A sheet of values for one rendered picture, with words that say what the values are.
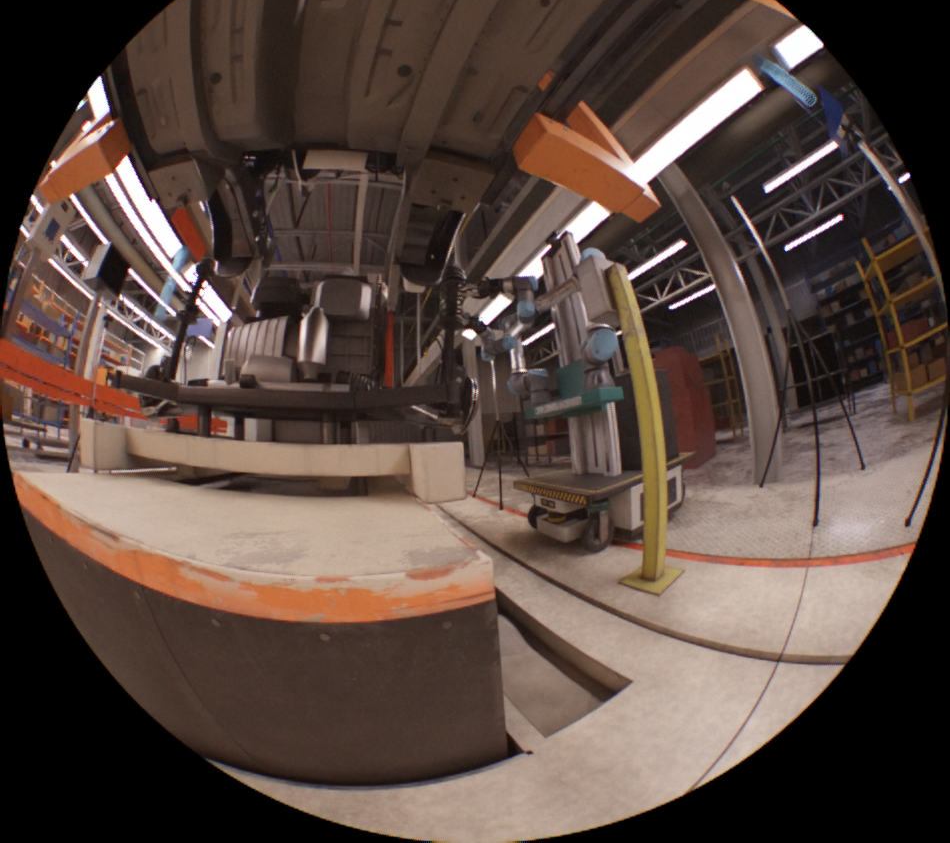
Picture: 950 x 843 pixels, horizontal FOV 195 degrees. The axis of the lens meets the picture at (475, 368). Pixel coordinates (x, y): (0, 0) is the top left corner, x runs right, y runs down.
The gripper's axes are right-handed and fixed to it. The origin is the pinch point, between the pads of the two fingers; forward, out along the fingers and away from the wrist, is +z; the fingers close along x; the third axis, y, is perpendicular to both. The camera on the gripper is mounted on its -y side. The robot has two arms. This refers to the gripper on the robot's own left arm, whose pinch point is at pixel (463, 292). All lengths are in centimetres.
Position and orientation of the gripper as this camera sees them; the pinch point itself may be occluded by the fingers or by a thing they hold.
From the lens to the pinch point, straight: 137.7
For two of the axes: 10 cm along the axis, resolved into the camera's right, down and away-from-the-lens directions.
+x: 0.1, 9.9, -1.1
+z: -9.5, 0.4, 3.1
